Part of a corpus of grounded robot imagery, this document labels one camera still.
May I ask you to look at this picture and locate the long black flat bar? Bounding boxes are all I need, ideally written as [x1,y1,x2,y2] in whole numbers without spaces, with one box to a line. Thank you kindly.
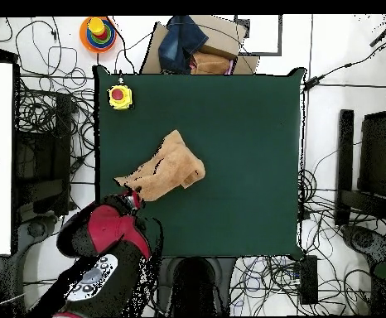
[334,108,355,229]

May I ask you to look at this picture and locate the black round foot knob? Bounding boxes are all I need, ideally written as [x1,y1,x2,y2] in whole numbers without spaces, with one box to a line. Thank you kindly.
[27,219,46,239]
[353,229,374,249]

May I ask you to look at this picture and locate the grey stand base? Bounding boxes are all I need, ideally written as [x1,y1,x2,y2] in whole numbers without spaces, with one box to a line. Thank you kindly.
[12,211,69,269]

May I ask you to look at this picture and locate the colourful ring stacking toy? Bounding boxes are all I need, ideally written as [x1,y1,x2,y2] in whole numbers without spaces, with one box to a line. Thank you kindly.
[79,16,118,55]

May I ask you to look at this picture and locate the dark stand base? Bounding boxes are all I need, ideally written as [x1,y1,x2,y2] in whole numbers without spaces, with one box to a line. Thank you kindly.
[341,224,386,277]

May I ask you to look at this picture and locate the light brown folded cloth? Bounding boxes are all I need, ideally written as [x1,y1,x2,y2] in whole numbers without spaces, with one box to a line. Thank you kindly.
[190,51,233,76]

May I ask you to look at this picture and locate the black power adapter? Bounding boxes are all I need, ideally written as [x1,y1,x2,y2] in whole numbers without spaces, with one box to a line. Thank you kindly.
[302,75,326,93]

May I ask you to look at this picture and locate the yellow emergency stop button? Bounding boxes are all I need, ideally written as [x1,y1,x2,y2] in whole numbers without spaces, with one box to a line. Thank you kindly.
[107,84,135,112]

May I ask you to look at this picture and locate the blue denim jeans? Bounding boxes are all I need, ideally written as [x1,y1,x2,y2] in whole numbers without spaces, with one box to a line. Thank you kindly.
[157,15,210,75]

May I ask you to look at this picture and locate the dark green tablecloth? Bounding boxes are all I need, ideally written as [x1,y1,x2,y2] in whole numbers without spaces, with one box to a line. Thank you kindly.
[92,65,307,261]

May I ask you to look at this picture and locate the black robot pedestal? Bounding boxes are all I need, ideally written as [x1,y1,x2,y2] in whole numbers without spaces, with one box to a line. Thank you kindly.
[156,256,233,317]

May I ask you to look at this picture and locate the black power strip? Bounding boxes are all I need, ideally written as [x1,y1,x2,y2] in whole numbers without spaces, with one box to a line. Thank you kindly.
[298,254,320,306]

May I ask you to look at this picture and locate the brown cardboard box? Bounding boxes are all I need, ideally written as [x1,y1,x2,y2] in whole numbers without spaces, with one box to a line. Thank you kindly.
[139,14,261,76]

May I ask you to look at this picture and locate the tan terry towel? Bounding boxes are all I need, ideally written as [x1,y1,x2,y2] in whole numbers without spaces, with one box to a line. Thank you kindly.
[113,128,207,203]

